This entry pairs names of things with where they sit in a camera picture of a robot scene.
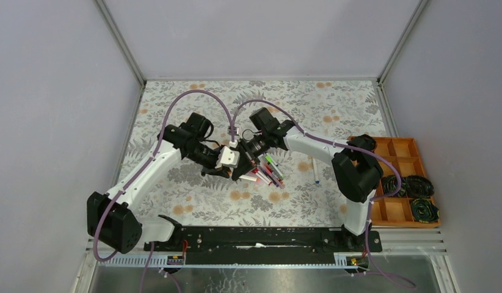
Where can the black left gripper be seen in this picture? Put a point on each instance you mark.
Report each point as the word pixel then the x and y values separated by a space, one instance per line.
pixel 218 171

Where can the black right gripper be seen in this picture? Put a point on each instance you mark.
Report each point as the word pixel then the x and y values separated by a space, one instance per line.
pixel 247 163

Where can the white marker orange cap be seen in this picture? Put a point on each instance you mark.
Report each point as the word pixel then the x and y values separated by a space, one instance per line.
pixel 249 178

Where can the white marker blue cap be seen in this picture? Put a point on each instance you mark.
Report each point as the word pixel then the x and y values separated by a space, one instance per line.
pixel 315 171

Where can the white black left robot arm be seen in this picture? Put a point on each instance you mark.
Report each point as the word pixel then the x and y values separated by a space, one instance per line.
pixel 110 216

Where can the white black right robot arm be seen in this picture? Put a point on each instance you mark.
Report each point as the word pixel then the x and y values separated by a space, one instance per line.
pixel 354 164

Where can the purple pen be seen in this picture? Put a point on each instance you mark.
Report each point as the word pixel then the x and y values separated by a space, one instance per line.
pixel 277 182

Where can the white marker red cap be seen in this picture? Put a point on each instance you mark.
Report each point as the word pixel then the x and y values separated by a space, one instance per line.
pixel 260 172

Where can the pink highlighter marker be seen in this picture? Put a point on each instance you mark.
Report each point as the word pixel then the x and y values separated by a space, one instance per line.
pixel 259 181

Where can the orange wooden compartment tray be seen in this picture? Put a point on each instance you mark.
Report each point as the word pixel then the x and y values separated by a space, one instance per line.
pixel 413 206

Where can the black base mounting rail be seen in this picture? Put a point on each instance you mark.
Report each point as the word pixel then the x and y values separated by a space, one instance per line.
pixel 259 243

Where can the slotted aluminium cable duct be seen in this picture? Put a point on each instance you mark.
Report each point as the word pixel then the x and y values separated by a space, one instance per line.
pixel 169 261

